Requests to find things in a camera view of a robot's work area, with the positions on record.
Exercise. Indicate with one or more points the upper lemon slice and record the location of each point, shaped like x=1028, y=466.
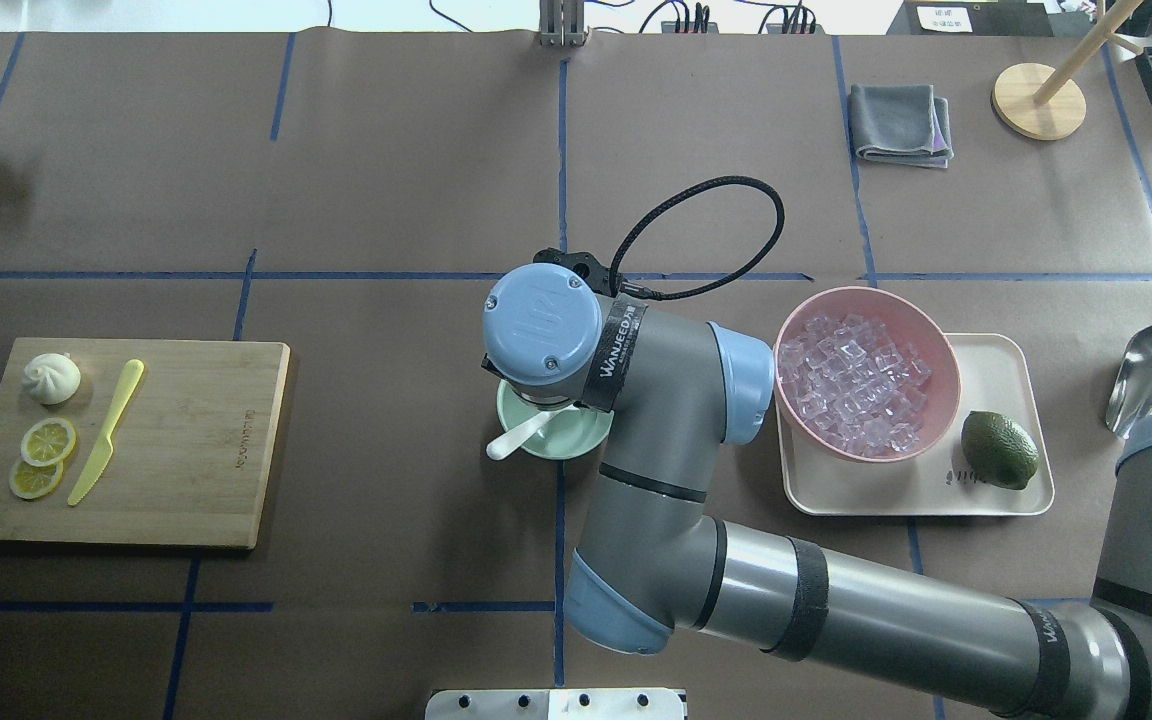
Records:
x=48, y=442

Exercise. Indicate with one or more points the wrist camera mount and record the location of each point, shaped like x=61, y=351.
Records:
x=583, y=264

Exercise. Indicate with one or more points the bamboo cutting board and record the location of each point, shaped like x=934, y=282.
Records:
x=193, y=450

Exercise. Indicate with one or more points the yellow plastic knife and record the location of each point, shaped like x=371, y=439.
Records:
x=102, y=451

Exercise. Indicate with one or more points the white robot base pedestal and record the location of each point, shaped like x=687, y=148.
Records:
x=559, y=703

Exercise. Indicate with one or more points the grey folded cloth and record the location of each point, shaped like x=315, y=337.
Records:
x=903, y=124

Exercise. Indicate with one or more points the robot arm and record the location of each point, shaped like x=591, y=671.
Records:
x=649, y=559

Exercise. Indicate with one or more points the mint green bowl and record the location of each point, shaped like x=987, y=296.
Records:
x=571, y=434

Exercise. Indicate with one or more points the white plastic spoon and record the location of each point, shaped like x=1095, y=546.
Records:
x=508, y=442

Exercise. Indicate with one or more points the green lime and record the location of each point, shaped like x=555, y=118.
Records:
x=998, y=450

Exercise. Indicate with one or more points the pink bowl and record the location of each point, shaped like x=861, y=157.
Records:
x=908, y=324

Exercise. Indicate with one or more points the wooden mug tree stand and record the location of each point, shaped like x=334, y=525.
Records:
x=1044, y=103

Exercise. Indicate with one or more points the clear ice cubes pile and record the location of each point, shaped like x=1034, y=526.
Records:
x=854, y=385

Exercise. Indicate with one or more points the white steamed bun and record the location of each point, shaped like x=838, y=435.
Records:
x=50, y=379

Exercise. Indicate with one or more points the cream plastic tray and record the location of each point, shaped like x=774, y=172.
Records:
x=940, y=482

